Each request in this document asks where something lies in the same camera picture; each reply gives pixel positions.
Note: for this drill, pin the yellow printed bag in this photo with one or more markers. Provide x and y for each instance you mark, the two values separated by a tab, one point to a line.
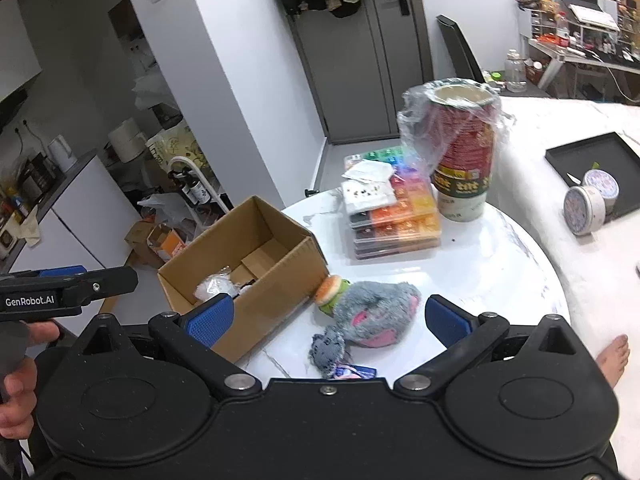
175	147

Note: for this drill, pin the grey door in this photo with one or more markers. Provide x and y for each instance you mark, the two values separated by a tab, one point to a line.
360	70

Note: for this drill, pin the white paper sachet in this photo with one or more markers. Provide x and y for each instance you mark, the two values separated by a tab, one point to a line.
367	171

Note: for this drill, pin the clear plastic bag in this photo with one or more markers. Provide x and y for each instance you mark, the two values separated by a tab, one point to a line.
415	130

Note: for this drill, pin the person's left hand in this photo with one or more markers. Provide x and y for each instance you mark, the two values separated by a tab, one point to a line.
20	395

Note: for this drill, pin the black tray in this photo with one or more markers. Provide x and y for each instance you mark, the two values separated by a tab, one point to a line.
575	157

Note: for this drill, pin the orange carton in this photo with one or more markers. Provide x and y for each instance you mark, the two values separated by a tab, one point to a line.
170	245

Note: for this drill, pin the red paper canister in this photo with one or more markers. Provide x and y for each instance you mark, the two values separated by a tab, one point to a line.
462	180

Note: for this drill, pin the white kitchen cabinet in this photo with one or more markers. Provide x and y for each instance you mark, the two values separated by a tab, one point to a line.
90	220

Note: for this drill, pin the round patterned tin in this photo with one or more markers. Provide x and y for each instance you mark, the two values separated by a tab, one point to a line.
602	185
580	210

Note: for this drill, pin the brown floor cardboard box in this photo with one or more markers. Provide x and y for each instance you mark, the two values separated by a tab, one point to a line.
136	240

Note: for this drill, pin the white desk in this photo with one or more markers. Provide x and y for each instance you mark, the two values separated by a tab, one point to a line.
555	62

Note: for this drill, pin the burger frog plush toy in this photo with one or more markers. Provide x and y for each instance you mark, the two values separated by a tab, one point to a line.
332	292

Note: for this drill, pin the small drawer organizer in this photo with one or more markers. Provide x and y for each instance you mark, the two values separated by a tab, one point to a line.
542	20

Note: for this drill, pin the white keyboard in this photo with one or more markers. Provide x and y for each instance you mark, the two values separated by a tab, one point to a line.
592	15

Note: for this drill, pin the dark glass bottles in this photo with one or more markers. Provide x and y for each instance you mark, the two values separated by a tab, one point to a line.
192	190

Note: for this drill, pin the clear glass jar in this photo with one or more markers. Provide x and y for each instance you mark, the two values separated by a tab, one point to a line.
515	75

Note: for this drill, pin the person's bare foot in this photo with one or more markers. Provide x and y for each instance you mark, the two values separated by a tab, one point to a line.
612	360

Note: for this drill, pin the colourful bead organizer box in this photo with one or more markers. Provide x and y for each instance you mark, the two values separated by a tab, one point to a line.
400	210

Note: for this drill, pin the white paper roll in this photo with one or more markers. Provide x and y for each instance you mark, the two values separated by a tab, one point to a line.
127	140

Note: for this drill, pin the small grey plush mouse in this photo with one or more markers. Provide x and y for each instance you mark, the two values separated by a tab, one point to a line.
327	350

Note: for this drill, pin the black chair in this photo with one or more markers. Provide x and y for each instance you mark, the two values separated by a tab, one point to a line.
460	50

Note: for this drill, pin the crumpled clear floor bag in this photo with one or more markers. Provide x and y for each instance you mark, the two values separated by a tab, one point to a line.
165	207

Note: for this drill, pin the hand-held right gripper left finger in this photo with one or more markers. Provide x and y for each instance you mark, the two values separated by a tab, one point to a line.
212	319

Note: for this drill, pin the white plastic bag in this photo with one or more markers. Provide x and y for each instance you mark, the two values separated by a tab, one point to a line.
217	287

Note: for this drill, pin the red label plastic bottle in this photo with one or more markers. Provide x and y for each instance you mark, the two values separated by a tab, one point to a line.
563	30

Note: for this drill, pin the white kettle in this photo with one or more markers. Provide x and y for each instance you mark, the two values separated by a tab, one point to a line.
61	155

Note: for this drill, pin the grey pink plush toy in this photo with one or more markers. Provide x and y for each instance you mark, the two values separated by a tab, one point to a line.
380	305

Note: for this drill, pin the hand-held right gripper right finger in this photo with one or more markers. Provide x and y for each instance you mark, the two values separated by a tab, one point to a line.
446	322

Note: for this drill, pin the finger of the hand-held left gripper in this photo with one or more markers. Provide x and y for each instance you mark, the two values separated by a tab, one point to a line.
107	282
62	271

